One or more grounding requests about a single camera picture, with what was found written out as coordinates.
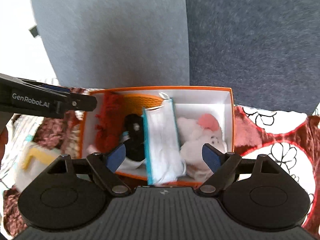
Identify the black fluffy puff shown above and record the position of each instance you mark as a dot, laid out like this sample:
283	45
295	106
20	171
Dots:
134	125

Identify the red fuzzy cloth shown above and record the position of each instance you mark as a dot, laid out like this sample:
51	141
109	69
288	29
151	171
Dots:
110	123

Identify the dark blue sofa cushion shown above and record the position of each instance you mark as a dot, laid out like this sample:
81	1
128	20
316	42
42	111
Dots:
266	51

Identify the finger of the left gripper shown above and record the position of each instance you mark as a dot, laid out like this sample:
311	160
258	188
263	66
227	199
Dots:
47	101

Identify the orange cardboard box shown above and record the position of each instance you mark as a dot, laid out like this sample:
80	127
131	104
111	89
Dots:
190	102

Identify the clear plastic storage container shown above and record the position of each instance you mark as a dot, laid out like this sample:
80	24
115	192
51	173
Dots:
31	161

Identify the orange honeycomb silicone mat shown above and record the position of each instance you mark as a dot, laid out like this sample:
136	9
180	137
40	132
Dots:
135	103

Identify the white plush bunny toy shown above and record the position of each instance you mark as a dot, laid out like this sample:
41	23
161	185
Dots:
193	135

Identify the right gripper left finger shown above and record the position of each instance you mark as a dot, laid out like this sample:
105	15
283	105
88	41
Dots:
104	167

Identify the teal cartoon mask packet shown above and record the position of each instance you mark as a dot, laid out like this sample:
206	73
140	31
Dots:
163	161

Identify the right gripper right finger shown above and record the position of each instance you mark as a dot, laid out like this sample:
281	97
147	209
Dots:
223	167

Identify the red floral fleece blanket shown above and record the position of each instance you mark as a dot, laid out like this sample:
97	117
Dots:
269	198

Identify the light grey sofa cushion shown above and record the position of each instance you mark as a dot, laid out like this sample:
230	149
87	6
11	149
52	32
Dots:
115	43

